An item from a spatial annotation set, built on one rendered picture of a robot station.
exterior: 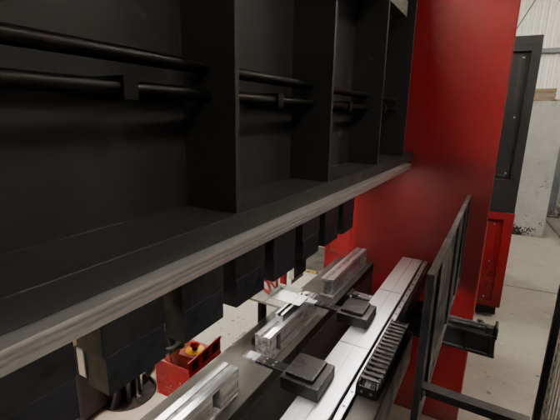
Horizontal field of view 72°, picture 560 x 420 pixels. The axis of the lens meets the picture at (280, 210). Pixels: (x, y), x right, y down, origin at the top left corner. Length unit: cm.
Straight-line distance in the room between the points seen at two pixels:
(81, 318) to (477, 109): 189
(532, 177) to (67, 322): 647
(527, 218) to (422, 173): 474
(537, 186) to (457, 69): 474
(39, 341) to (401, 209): 191
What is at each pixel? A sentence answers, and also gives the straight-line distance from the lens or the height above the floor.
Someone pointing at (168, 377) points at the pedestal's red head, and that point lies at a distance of 159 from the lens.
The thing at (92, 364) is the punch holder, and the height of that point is 123.
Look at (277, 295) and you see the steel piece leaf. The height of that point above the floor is 100.
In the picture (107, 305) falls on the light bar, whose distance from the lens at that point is 50.
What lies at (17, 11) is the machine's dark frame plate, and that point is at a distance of 60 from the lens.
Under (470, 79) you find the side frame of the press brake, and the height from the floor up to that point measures 187.
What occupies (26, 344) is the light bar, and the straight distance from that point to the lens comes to 46.
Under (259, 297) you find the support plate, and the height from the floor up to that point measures 100.
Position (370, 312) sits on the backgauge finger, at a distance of 143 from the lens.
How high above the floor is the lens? 169
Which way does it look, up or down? 14 degrees down
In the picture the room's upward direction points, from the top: 1 degrees clockwise
